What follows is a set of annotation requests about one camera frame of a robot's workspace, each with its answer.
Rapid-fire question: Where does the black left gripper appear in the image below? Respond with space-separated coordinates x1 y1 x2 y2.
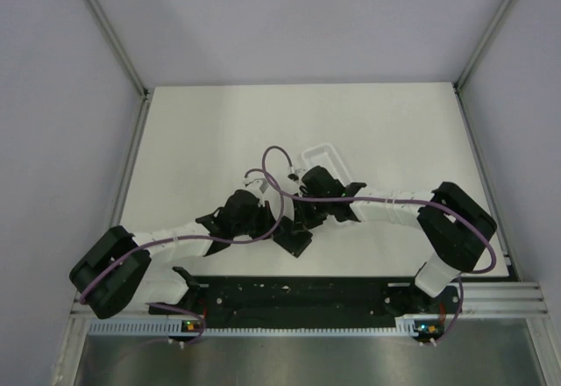
232 200 283 240

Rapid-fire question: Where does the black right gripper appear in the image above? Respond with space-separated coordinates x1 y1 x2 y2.
293 189 331 232

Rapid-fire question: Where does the black leather card holder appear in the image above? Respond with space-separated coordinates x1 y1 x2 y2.
273 216 313 258

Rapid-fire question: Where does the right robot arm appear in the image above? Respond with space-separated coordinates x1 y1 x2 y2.
292 166 497 312

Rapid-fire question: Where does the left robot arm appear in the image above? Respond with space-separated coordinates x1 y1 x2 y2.
69 188 285 319

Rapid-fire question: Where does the white plastic basket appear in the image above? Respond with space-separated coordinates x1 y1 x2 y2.
301 143 353 198

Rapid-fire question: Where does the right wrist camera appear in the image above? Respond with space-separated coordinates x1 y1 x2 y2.
288 167 306 182

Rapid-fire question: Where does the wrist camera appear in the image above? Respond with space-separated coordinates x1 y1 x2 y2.
244 177 269 194
288 167 306 182

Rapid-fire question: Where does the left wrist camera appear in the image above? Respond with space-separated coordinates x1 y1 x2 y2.
244 177 269 194

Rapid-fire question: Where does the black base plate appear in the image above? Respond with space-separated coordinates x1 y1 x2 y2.
148 275 464 329

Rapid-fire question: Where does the grey slotted cable duct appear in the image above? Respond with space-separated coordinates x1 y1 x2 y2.
89 314 444 338

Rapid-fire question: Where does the aluminium frame rail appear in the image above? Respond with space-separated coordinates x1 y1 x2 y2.
461 282 549 318

